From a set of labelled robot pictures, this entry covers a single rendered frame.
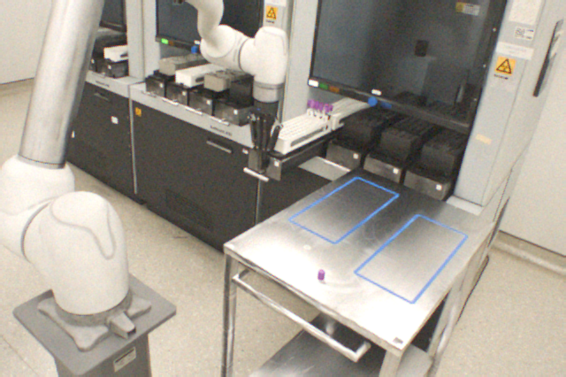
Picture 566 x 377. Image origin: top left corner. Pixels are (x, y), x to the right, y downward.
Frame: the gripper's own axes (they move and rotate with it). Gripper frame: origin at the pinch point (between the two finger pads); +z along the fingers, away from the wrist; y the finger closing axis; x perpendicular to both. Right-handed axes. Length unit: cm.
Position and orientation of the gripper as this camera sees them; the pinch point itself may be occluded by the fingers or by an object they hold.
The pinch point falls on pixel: (262, 158)
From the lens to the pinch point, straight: 151.1
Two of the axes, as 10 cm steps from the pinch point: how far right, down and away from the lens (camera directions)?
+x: -6.0, 3.3, -7.3
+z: -0.9, 8.8, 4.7
